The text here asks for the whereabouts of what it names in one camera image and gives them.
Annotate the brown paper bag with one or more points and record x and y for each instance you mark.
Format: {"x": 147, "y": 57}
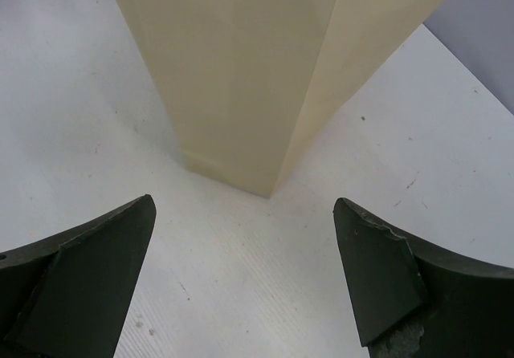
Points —
{"x": 249, "y": 84}

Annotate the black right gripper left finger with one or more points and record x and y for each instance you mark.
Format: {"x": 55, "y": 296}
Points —
{"x": 68, "y": 295}

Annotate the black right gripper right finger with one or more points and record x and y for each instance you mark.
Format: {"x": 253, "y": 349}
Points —
{"x": 412, "y": 298}

